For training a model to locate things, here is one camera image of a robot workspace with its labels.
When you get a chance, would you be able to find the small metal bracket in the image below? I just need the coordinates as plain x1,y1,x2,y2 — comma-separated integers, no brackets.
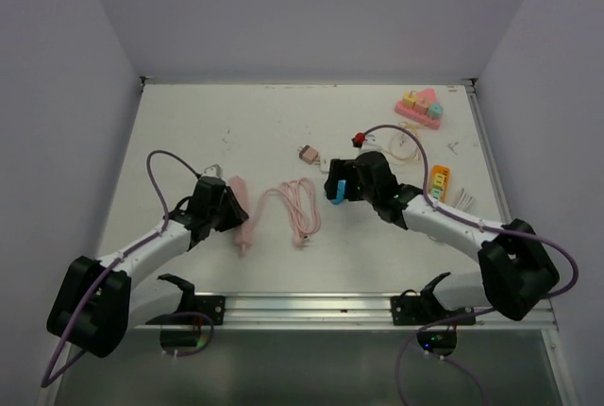
447,142,459,155

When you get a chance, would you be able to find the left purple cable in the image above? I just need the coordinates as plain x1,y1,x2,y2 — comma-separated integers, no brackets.
40,149,209,388

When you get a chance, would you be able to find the teal round plug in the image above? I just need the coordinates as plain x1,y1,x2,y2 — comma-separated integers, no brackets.
427,103,443,120

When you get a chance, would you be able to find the orange USB charger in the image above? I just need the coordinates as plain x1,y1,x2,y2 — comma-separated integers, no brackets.
428,164,451,203

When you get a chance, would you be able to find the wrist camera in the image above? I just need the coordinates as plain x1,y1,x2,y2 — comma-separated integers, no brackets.
351,132,382,154
202,163,223,179

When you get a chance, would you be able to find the yellow cube plug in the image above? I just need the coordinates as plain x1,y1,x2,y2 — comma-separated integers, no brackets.
401,91,417,109

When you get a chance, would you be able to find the pink power strip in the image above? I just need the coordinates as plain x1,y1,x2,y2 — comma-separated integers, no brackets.
227,176,259,260
394,101,443,130

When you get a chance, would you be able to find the brown USB charger plug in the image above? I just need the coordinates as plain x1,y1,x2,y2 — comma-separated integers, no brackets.
298,144,320,165

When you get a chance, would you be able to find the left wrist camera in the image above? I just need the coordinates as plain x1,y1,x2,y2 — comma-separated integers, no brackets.
202,163,223,179

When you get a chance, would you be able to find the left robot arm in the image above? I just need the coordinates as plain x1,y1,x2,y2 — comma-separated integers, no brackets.
46,177,248,358

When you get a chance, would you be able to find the pink triangular plug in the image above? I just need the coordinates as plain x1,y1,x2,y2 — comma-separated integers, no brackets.
417,88,438,104

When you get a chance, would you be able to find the white charger cable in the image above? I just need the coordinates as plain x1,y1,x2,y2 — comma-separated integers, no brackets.
452,188,478,212

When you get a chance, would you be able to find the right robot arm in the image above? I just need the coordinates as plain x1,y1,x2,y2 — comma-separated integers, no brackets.
324,151,560,324

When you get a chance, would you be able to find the white plug adapter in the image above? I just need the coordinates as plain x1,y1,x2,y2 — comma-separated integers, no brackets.
318,156,332,174

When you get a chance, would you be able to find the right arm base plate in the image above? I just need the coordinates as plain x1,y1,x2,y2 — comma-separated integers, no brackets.
390,290,476,326

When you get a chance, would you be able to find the aluminium front rail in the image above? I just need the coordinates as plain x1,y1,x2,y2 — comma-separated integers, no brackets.
126,286,557,330

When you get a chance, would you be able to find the pink power strip cord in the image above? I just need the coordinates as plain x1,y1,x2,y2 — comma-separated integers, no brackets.
252,178,323,250

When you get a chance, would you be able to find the blue plug adapter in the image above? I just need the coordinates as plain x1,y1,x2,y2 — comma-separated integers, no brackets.
329,179,346,205

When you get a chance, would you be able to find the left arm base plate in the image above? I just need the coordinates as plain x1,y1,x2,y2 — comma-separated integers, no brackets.
176,294,226,326

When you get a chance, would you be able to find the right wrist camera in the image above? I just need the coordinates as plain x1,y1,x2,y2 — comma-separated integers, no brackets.
351,132,382,154

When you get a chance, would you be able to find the yellow thin cable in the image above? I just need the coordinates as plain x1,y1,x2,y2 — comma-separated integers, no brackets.
384,121,424,165

